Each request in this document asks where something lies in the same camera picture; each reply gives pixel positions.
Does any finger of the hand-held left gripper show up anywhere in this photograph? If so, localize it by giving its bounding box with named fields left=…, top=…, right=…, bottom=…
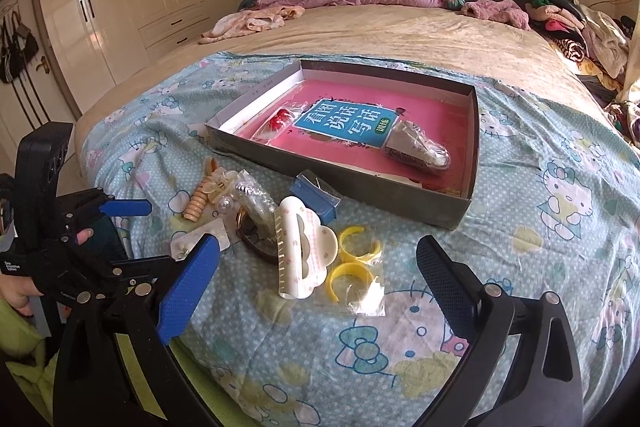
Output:
left=60, top=252, right=188, bottom=294
left=60, top=189, right=153, bottom=228

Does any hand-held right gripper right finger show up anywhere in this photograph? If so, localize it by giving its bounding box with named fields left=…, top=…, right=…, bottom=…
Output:
left=415, top=234, right=585, bottom=427

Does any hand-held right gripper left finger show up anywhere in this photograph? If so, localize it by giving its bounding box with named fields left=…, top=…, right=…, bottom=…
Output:
left=52, top=234, right=223, bottom=427

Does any yellow bracelet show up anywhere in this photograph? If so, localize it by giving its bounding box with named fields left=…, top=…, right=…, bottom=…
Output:
left=337, top=227, right=382, bottom=263
left=325, top=262, right=376, bottom=304

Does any white claw hair clip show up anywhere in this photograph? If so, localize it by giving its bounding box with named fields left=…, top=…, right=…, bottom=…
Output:
left=272, top=196, right=341, bottom=303

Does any grey cardboard box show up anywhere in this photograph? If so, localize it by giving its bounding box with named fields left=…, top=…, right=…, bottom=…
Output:
left=204, top=58, right=481, bottom=233

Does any small blue box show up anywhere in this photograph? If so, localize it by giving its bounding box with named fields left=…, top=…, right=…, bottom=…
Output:
left=290, top=171, right=341, bottom=225

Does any person's left forearm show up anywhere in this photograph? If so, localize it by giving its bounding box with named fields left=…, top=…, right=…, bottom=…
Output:
left=0, top=299, right=66, bottom=413

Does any person's left hand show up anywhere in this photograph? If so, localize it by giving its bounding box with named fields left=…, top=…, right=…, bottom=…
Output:
left=0, top=229, right=94, bottom=317

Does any printed blue blanket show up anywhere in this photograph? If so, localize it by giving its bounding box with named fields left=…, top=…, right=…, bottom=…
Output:
left=80, top=49, right=640, bottom=427

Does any clear bag with crystal accessory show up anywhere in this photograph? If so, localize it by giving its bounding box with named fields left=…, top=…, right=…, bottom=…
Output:
left=232, top=169, right=278, bottom=233

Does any black handbag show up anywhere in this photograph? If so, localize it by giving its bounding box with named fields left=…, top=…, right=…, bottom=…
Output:
left=0, top=19, right=21, bottom=84
left=12, top=14, right=40, bottom=60

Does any white brown hair clip in bag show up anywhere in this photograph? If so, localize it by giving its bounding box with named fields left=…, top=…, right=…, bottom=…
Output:
left=382, top=119, right=451, bottom=175

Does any red hair accessory in bag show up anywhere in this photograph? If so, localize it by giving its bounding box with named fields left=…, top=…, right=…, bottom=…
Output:
left=252, top=99, right=306, bottom=142

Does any pink floral garment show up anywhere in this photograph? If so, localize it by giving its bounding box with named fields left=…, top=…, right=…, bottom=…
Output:
left=199, top=4, right=306, bottom=45

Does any bed with beige bedspread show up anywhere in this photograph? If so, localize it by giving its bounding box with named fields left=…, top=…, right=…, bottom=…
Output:
left=75, top=2, right=608, bottom=128

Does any pink fuzzy garment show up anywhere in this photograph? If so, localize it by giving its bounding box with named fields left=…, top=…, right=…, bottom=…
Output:
left=460, top=0, right=532, bottom=30

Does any pile of clothes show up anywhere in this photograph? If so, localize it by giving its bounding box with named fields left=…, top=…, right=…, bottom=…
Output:
left=525, top=0, right=640, bottom=148

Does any beige spiral hair tie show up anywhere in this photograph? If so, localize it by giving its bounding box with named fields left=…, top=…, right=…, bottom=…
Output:
left=182, top=187, right=208, bottom=223

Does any dark round bracelet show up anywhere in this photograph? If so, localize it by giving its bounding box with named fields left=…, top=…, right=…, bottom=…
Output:
left=235, top=207, right=281, bottom=265

